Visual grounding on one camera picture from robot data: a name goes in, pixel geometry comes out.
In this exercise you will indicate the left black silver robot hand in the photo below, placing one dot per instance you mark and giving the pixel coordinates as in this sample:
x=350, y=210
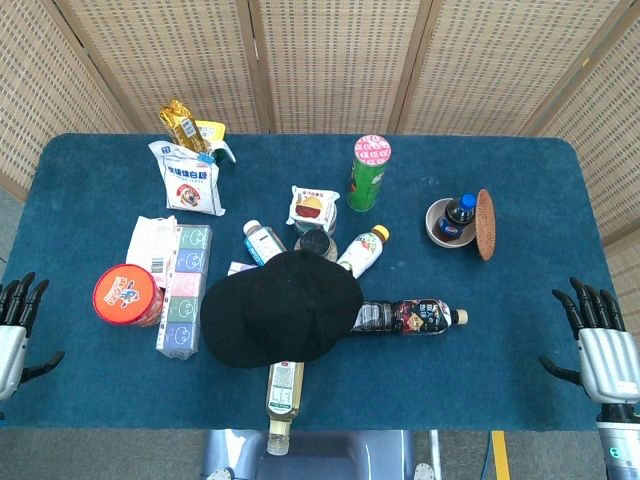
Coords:
x=12, y=350

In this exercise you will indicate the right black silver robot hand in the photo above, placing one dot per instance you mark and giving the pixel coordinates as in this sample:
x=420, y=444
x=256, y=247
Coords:
x=607, y=360

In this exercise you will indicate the black baseball cap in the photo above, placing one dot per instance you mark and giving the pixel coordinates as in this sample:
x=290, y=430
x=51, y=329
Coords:
x=280, y=310

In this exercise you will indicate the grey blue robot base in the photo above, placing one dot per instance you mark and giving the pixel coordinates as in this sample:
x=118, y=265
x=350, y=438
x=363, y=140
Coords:
x=325, y=455

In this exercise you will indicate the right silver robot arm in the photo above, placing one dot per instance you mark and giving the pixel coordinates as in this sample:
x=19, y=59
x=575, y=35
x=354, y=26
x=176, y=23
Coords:
x=620, y=445

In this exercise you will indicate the white wipes packet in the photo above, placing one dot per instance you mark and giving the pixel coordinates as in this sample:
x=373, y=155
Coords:
x=150, y=245

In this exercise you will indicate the multicolour tissue pack bundle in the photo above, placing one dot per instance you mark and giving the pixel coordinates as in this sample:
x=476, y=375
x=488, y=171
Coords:
x=185, y=290

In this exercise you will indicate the orange instant noodle cup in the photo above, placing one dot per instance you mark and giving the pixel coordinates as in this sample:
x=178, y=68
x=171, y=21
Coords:
x=125, y=295

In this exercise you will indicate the blue table mat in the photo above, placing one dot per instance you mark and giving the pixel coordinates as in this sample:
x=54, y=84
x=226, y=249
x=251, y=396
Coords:
x=450, y=380

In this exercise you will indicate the round woven rattan coaster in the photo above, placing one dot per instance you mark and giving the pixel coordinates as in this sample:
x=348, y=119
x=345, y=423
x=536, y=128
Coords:
x=486, y=225

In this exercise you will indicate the dark coffee plastic bottle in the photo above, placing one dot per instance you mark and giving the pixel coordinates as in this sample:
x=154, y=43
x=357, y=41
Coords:
x=415, y=317

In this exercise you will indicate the cola bottle blue cap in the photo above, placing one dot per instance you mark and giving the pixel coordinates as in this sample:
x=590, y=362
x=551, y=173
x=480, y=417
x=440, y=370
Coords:
x=454, y=220

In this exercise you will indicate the beige ceramic bowl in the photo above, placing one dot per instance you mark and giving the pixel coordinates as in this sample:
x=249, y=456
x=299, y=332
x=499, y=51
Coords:
x=434, y=231

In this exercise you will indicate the white sugar bag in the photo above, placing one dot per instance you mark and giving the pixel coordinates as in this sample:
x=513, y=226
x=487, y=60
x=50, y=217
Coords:
x=192, y=185

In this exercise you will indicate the white drink bottle yellow cap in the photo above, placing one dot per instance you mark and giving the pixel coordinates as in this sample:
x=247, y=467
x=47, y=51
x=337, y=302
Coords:
x=362, y=250

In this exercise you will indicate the small white bottle blue label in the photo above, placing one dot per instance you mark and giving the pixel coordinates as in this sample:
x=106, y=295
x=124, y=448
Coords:
x=261, y=242

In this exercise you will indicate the pale yellow liquid bottle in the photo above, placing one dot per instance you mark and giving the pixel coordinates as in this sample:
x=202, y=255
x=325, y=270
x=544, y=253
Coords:
x=284, y=395

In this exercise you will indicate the gold foil snack packet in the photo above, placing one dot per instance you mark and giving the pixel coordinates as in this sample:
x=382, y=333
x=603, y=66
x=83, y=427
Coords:
x=181, y=127

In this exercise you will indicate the yellow white plastic packet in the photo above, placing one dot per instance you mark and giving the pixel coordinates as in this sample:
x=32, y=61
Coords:
x=214, y=132

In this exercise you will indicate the green chips can pink lid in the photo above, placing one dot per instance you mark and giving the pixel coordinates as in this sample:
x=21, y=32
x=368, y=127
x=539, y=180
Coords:
x=369, y=180

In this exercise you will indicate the white snack cake packet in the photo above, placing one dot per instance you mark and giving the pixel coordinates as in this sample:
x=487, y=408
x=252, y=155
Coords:
x=312, y=206

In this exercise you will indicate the woven bamboo folding screen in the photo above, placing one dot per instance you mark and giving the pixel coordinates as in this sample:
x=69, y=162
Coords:
x=330, y=60

